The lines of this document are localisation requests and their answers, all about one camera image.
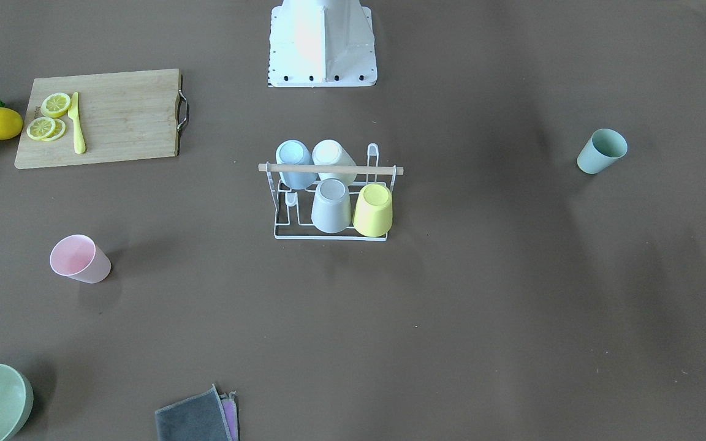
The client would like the lemon slice upper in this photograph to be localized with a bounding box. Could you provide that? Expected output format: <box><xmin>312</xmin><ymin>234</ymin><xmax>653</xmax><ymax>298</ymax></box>
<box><xmin>40</xmin><ymin>92</ymin><xmax>71</xmax><ymax>118</ymax></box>

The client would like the lemon slice lower back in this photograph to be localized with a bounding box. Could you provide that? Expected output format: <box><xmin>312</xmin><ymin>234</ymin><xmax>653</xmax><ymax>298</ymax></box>
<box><xmin>42</xmin><ymin>118</ymin><xmax>67</xmax><ymax>141</ymax></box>

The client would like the cream white cup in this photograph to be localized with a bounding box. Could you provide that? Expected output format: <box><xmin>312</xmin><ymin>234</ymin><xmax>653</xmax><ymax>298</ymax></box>
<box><xmin>312</xmin><ymin>139</ymin><xmax>356</xmax><ymax>186</ymax></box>

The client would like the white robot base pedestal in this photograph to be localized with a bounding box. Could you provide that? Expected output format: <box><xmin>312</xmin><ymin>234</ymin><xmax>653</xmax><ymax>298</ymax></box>
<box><xmin>267</xmin><ymin>1</ymin><xmax>378</xmax><ymax>88</ymax></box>

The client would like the yellow plastic knife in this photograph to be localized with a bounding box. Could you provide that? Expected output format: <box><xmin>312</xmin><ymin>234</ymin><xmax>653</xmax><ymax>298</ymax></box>
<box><xmin>67</xmin><ymin>92</ymin><xmax>86</xmax><ymax>154</ymax></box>

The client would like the white wire cup holder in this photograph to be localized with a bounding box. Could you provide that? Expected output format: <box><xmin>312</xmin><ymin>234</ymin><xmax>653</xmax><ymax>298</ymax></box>
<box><xmin>258</xmin><ymin>143</ymin><xmax>403</xmax><ymax>242</ymax></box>

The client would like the mint green cup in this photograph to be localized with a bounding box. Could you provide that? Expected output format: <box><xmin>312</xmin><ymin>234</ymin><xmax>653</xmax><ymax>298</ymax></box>
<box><xmin>577</xmin><ymin>128</ymin><xmax>628</xmax><ymax>174</ymax></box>

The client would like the pink cup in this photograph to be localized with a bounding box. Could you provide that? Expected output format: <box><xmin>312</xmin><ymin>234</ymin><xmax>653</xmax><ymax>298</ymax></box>
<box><xmin>48</xmin><ymin>234</ymin><xmax>112</xmax><ymax>283</ymax></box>

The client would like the lemon slice lower front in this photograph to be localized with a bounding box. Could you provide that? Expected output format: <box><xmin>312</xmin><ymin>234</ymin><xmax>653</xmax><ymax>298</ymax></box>
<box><xmin>26</xmin><ymin>116</ymin><xmax>57</xmax><ymax>140</ymax></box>

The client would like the bamboo cutting board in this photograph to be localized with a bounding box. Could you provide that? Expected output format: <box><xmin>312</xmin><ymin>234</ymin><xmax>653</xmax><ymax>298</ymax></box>
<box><xmin>15</xmin><ymin>68</ymin><xmax>184</xmax><ymax>168</ymax></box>

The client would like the grey cup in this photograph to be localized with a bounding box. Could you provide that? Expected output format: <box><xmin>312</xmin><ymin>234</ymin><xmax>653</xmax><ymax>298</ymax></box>
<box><xmin>311</xmin><ymin>178</ymin><xmax>351</xmax><ymax>233</ymax></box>

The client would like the purple cloth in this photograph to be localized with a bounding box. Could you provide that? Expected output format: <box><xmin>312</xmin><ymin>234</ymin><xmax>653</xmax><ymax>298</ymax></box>
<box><xmin>219</xmin><ymin>391</ymin><xmax>239</xmax><ymax>441</ymax></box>

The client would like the yellow cup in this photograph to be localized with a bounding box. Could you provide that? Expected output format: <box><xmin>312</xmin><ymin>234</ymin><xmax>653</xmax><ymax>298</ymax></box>
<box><xmin>352</xmin><ymin>183</ymin><xmax>393</xmax><ymax>238</ymax></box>

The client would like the lemon slice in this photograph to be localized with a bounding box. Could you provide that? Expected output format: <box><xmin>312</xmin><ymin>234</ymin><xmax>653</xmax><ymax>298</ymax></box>
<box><xmin>26</xmin><ymin>116</ymin><xmax>57</xmax><ymax>140</ymax></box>
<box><xmin>42</xmin><ymin>118</ymin><xmax>67</xmax><ymax>141</ymax></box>
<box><xmin>40</xmin><ymin>92</ymin><xmax>71</xmax><ymax>118</ymax></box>

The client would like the light blue cup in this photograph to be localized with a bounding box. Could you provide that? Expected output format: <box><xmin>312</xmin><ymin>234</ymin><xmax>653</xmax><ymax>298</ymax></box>
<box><xmin>276</xmin><ymin>140</ymin><xmax>317</xmax><ymax>190</ymax></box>

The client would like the grey cloth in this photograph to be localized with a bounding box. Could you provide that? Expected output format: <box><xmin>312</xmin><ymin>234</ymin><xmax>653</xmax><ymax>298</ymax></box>
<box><xmin>154</xmin><ymin>386</ymin><xmax>230</xmax><ymax>440</ymax></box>

